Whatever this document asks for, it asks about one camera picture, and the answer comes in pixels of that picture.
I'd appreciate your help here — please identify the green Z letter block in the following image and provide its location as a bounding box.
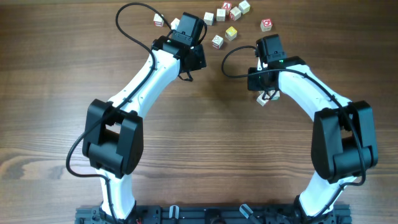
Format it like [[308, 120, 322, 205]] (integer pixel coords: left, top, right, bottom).
[[268, 90, 280, 100]]

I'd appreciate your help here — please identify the green side animal block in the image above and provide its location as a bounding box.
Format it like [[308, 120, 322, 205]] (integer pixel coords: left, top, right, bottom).
[[256, 91, 269, 106]]

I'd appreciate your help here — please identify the red side bird block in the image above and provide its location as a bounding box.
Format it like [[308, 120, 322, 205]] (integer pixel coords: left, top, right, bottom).
[[211, 35, 224, 49]]

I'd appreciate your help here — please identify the yellow K letter block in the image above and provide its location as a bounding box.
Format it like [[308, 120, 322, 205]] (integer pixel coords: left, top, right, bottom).
[[225, 26, 238, 41]]

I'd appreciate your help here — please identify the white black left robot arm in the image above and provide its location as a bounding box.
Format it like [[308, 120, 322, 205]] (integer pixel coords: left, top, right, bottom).
[[82, 32, 206, 223]]

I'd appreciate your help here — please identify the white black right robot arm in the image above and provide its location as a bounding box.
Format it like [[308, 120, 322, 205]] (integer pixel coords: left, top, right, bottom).
[[248, 57, 378, 223]]

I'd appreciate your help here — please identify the white turtle yellow block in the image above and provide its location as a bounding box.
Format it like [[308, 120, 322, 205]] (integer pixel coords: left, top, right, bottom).
[[170, 18, 180, 30]]

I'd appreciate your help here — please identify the white 8 number block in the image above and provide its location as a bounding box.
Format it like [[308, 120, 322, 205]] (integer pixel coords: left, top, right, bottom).
[[203, 12, 214, 26]]

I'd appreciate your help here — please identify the red white far-left block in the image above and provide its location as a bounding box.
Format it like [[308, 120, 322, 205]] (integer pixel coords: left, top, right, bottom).
[[153, 14, 164, 27]]

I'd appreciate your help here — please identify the teal top 8 block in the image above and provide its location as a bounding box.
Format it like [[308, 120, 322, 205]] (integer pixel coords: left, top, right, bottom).
[[216, 9, 226, 22]]

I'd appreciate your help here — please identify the red Q letter block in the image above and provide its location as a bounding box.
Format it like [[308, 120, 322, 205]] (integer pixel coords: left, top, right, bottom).
[[261, 19, 273, 32]]

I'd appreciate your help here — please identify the red U letter block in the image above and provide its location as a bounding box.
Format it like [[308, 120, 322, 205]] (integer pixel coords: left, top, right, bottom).
[[229, 7, 242, 21]]

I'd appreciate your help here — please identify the red A letter block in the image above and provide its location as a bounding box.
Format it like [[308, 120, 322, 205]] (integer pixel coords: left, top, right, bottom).
[[221, 1, 232, 14]]

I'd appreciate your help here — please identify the yellow S corner block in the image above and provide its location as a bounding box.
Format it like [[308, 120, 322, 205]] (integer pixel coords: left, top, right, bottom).
[[238, 0, 251, 14]]

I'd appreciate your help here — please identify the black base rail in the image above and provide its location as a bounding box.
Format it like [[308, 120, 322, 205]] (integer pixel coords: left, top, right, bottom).
[[75, 204, 352, 224]]

